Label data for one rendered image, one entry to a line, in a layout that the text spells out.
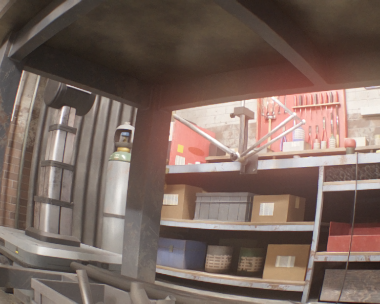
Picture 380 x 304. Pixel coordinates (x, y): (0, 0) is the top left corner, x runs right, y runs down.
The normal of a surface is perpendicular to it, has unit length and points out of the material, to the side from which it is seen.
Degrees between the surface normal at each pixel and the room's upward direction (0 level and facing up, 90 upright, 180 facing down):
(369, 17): 180
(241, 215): 90
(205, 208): 90
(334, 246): 90
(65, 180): 90
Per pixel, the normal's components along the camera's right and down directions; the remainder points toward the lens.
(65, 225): 0.73, -0.05
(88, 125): -0.07, -0.18
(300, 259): -0.68, -0.23
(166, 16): -0.10, 0.98
